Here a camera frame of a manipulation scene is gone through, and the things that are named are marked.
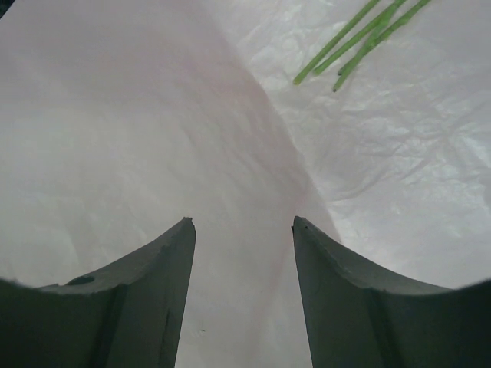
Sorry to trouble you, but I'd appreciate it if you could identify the pink wrapping paper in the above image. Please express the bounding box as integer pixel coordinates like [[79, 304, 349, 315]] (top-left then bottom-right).
[[1, 1, 490, 367]]

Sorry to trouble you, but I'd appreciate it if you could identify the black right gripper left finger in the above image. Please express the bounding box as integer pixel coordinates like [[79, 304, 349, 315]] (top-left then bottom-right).
[[1, 218, 196, 367]]

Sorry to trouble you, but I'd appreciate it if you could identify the pink flower bouquet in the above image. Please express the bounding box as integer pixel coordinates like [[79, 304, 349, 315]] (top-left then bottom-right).
[[292, 0, 430, 92]]

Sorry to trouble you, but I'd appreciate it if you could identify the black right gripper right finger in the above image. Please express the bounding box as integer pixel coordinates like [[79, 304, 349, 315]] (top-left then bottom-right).
[[292, 217, 490, 367]]

